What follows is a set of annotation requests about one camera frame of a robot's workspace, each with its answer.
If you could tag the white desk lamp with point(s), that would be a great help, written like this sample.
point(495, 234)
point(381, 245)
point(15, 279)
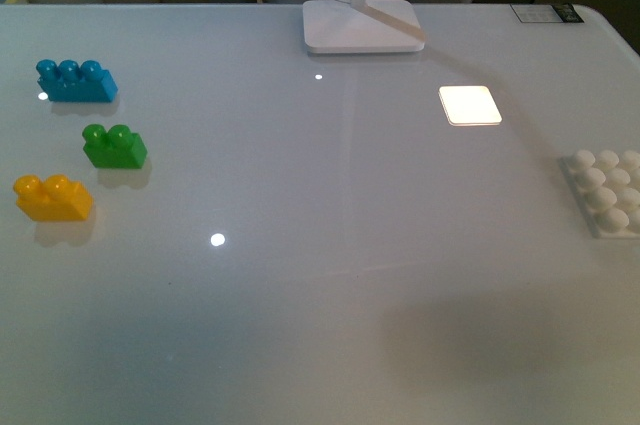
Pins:
point(361, 27)

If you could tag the blue three-stud toy block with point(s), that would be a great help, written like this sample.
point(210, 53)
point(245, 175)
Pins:
point(70, 82)

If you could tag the white studded base plate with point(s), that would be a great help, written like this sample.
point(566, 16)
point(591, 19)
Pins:
point(605, 186)

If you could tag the black and white table label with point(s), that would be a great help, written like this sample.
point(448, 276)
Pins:
point(546, 13)

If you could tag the green two-stud toy block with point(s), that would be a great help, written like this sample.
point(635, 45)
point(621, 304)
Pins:
point(116, 148)

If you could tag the yellow two-stud toy block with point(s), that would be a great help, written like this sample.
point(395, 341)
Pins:
point(52, 200)

